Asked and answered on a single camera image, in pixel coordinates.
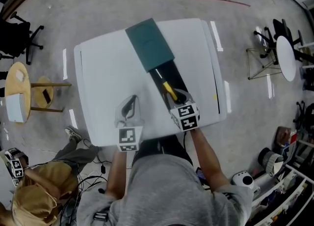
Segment white round-eyed device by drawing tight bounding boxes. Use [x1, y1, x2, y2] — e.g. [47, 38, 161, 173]
[232, 170, 256, 193]

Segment wire frame stand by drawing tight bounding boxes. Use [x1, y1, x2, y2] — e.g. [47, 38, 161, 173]
[246, 47, 283, 81]

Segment dark green drawer box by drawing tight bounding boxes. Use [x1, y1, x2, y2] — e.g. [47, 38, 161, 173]
[125, 18, 191, 109]

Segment white shelf rack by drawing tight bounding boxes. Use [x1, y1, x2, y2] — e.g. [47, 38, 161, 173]
[250, 139, 314, 226]

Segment yellow-handled screwdriver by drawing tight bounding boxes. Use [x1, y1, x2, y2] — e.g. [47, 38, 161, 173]
[155, 69, 179, 100]

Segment white cardboard box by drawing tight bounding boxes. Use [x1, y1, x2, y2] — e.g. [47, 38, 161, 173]
[5, 93, 26, 124]

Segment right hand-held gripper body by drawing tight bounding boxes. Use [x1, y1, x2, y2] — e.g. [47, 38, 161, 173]
[170, 101, 200, 132]

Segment person's right forearm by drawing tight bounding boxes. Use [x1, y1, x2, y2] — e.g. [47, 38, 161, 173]
[190, 129, 231, 194]

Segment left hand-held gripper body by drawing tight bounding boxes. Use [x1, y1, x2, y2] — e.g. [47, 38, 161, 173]
[115, 126, 144, 152]

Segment person's left forearm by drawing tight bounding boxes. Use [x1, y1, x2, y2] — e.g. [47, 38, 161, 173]
[105, 150, 131, 200]

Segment black phone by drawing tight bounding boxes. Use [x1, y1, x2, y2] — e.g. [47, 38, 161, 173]
[42, 89, 52, 104]

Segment round wooden side table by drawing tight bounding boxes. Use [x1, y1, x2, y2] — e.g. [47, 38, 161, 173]
[4, 62, 72, 124]

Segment black office chair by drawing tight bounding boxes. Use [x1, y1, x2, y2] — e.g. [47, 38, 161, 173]
[0, 11, 45, 65]
[254, 18, 314, 63]

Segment black chair base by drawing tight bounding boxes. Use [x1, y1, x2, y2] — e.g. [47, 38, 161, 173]
[293, 101, 314, 132]

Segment person's grey shirt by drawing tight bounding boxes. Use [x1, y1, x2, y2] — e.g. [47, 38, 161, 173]
[77, 155, 255, 226]

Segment small lit screen device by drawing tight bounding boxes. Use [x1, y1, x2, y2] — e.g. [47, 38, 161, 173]
[196, 167, 208, 184]

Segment grey ribbed round object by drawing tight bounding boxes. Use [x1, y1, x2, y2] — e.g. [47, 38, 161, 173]
[257, 147, 285, 176]

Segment person's black trousers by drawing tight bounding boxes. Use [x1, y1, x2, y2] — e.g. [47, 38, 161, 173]
[132, 134, 194, 169]

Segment round white table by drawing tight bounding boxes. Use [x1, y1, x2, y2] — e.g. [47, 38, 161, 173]
[276, 35, 297, 82]

